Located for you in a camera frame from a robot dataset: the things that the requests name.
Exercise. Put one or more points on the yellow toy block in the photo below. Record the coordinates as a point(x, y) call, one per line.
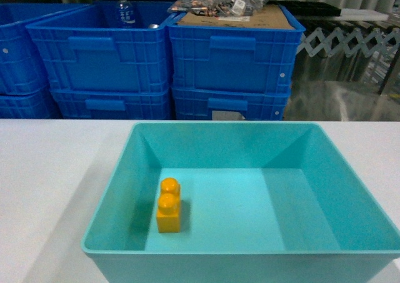
point(168, 214)

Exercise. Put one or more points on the blue crate far left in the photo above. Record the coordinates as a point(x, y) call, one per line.
point(22, 68)

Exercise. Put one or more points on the cardboard sheet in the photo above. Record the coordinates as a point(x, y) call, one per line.
point(234, 19)

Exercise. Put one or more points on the blue crate upper right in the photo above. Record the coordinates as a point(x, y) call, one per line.
point(254, 56)

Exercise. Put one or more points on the blue crate lower right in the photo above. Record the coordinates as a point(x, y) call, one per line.
point(199, 104)

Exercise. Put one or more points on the expandable roller conveyor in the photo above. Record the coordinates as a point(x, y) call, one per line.
point(350, 43)

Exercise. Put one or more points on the clear water bottle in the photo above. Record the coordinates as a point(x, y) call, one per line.
point(125, 14)

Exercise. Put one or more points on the teal plastic box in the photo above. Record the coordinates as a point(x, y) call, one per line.
point(260, 202)

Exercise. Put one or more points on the blue crate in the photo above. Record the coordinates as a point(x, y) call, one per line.
point(199, 104)
point(113, 105)
point(22, 68)
point(254, 56)
point(86, 50)

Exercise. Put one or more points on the plastic bag of parts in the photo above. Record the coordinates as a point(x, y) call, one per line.
point(218, 8)

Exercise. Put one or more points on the blue crate upper middle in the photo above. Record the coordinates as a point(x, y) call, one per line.
point(86, 50)

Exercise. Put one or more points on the blue crate lower middle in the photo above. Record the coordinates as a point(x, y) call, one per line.
point(113, 105)

